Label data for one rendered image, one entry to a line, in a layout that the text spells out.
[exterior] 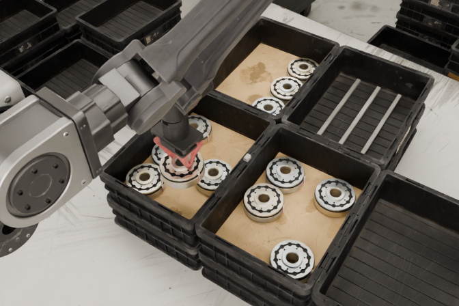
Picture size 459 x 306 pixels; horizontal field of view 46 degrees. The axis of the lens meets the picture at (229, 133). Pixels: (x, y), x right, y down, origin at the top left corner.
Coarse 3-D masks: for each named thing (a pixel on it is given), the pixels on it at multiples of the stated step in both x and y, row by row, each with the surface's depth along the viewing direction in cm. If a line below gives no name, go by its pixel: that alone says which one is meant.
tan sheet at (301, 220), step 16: (320, 176) 144; (304, 192) 141; (240, 208) 138; (288, 208) 137; (304, 208) 137; (224, 224) 134; (240, 224) 134; (256, 224) 134; (272, 224) 134; (288, 224) 134; (304, 224) 134; (320, 224) 134; (336, 224) 134; (240, 240) 131; (256, 240) 131; (272, 240) 131; (304, 240) 131; (320, 240) 131; (256, 256) 128; (320, 256) 128
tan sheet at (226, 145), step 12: (216, 132) 156; (228, 132) 156; (216, 144) 153; (228, 144) 153; (240, 144) 153; (252, 144) 153; (204, 156) 150; (216, 156) 150; (228, 156) 150; (240, 156) 150; (168, 192) 142; (180, 192) 142; (192, 192) 142; (168, 204) 139; (180, 204) 139; (192, 204) 139; (192, 216) 136
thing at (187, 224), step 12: (216, 96) 152; (240, 108) 148; (264, 120) 145; (264, 132) 142; (132, 144) 141; (108, 180) 132; (228, 180) 131; (120, 192) 133; (132, 192) 130; (216, 192) 129; (144, 204) 129; (156, 204) 127; (204, 204) 127; (168, 216) 126; (180, 216) 124; (192, 228) 124
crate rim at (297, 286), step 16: (288, 128) 143; (320, 144) 139; (240, 176) 132; (224, 192) 129; (368, 192) 128; (208, 208) 126; (352, 208) 125; (208, 240) 122; (224, 240) 120; (336, 240) 119; (240, 256) 117; (272, 272) 114; (320, 272) 114; (304, 288) 111
